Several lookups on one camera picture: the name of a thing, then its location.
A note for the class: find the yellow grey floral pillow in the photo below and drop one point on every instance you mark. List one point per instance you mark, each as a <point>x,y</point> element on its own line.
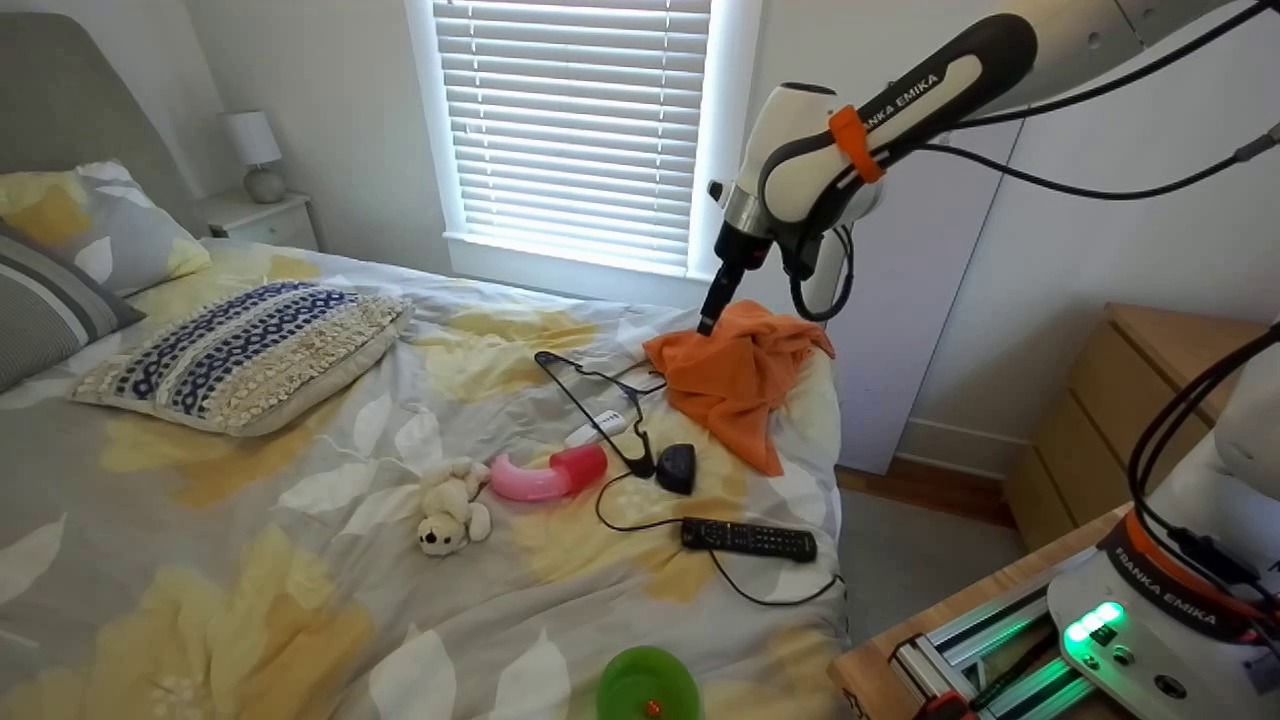
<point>123,234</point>

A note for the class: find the black remote control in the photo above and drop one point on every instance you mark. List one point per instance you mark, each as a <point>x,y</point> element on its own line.
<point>746,540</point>

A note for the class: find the white plush toy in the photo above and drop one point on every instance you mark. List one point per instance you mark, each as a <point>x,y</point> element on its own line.
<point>451,512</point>

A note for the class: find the wooden dresser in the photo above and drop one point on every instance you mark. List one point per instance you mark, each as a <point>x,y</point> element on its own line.
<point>1122,424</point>

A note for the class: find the white nightstand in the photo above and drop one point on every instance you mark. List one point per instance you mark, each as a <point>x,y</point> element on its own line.
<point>261,221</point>

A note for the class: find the bed with cream sheets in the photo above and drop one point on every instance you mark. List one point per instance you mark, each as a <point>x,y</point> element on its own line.
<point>264,602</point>

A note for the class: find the blue white knit pillow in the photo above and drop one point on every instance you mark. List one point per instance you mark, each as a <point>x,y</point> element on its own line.
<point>241,362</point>

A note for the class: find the grey bed headboard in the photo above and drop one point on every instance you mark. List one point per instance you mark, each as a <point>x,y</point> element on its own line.
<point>83,95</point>

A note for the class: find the white table lamp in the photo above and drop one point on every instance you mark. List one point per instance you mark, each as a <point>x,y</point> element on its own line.
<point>255,142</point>

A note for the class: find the black computer mouse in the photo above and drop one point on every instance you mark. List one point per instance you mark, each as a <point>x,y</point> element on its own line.
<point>678,468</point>

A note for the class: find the white wardrobe cabinet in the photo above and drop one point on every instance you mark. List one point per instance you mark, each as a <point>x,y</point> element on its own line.
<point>905,347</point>

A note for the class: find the green plastic bowl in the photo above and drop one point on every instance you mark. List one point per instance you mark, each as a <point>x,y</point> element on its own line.
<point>642,680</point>

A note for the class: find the white remote control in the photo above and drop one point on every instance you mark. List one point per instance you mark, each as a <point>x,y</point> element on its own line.
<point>597,431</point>

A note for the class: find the grey striped pillow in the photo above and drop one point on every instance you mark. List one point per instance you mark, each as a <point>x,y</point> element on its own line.
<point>44,314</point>

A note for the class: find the pink cup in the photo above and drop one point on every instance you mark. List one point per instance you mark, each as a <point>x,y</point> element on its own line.
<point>532,483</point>

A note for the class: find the white window frame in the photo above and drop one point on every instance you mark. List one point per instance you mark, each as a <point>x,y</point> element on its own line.
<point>734,53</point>

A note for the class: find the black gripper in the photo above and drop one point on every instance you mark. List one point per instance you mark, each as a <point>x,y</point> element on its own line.
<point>742,251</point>

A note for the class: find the white window blinds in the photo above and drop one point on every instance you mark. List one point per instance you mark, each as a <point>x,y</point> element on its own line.
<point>575,134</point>

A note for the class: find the orange cloth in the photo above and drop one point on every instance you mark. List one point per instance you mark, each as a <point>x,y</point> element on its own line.
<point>734,383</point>

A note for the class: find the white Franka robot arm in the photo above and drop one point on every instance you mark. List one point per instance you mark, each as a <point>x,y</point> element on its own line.
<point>920,82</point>

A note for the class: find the aluminium rail mount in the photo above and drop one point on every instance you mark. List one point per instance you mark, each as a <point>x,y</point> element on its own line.
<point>974,654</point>

